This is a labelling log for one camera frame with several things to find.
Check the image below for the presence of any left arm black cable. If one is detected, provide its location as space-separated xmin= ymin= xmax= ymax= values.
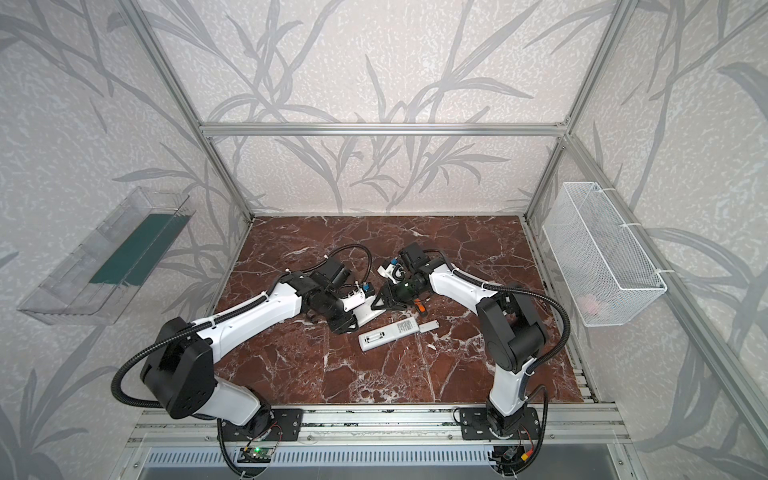
xmin=299 ymin=243 xmax=374 ymax=287

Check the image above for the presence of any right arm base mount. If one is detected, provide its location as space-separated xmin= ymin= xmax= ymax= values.
xmin=453 ymin=404 xmax=543 ymax=441

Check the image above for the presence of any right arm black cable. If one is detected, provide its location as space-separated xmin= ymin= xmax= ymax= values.
xmin=431 ymin=249 xmax=572 ymax=373

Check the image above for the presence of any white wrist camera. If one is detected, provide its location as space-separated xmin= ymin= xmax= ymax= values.
xmin=341 ymin=282 xmax=375 ymax=312
xmin=377 ymin=258 xmax=407 ymax=284

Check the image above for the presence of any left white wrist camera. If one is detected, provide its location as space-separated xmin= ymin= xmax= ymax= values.
xmin=341 ymin=282 xmax=375 ymax=312

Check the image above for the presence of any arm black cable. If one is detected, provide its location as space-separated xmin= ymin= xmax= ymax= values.
xmin=299 ymin=243 xmax=374 ymax=287
xmin=431 ymin=249 xmax=572 ymax=373

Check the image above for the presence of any orange handled screwdriver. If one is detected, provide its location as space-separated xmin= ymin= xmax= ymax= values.
xmin=414 ymin=299 xmax=428 ymax=317

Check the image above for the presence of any white battery cover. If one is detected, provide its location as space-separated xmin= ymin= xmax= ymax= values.
xmin=419 ymin=321 xmax=439 ymax=333

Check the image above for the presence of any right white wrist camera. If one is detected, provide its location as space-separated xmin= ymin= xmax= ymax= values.
xmin=377 ymin=258 xmax=407 ymax=284

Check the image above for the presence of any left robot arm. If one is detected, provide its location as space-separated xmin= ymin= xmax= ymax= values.
xmin=111 ymin=257 xmax=375 ymax=426

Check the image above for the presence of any right connector wiring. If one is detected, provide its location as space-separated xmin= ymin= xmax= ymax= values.
xmin=491 ymin=442 xmax=536 ymax=469

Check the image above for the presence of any pink object in basket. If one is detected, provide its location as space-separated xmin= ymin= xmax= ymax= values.
xmin=577 ymin=294 xmax=605 ymax=317

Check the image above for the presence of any white wire mesh basket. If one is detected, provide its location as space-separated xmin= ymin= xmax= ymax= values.
xmin=543 ymin=182 xmax=667 ymax=327

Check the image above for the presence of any clear plastic wall bin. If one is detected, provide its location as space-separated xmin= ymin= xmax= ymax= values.
xmin=18 ymin=187 xmax=195 ymax=326

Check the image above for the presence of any long white remote control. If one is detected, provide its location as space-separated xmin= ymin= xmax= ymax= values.
xmin=358 ymin=317 xmax=419 ymax=352

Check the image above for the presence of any short white remote control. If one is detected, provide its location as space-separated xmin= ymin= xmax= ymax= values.
xmin=353 ymin=304 xmax=385 ymax=328

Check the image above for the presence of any left circuit board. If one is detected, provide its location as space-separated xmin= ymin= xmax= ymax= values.
xmin=236 ymin=446 xmax=276 ymax=465

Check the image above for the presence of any aluminium frame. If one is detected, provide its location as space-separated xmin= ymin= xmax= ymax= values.
xmin=119 ymin=0 xmax=768 ymax=480

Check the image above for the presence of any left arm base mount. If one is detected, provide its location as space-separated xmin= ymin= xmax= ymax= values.
xmin=217 ymin=408 xmax=304 ymax=442

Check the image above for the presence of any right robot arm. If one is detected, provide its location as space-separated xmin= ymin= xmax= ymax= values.
xmin=375 ymin=243 xmax=571 ymax=431

